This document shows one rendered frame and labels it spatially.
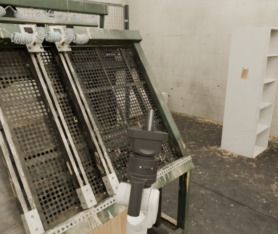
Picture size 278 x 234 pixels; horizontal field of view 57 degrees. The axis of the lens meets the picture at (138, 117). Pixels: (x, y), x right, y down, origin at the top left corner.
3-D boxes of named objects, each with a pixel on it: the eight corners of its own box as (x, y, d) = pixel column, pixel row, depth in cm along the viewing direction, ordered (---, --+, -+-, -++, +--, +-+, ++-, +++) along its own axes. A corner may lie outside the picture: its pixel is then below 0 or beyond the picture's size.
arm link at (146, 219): (160, 185, 76) (157, 219, 81) (131, 179, 78) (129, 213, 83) (156, 199, 70) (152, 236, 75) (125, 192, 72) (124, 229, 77)
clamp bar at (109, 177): (106, 197, 163) (128, 191, 146) (43, 35, 178) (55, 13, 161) (118, 190, 170) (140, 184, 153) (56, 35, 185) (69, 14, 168)
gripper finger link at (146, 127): (151, 110, 73) (149, 131, 73) (149, 109, 76) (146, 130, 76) (146, 109, 73) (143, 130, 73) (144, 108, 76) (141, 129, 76)
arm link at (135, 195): (159, 170, 79) (154, 205, 79) (126, 163, 81) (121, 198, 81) (153, 178, 67) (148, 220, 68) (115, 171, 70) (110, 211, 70)
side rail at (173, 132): (174, 159, 223) (184, 157, 215) (126, 49, 237) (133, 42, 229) (179, 157, 229) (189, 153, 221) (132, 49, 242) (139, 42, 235)
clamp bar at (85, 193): (80, 211, 150) (100, 206, 133) (14, 34, 164) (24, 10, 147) (93, 203, 157) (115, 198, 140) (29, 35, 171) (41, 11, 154)
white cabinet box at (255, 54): (252, 159, 420) (270, 27, 363) (220, 148, 460) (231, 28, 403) (267, 148, 460) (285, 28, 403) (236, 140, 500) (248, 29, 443)
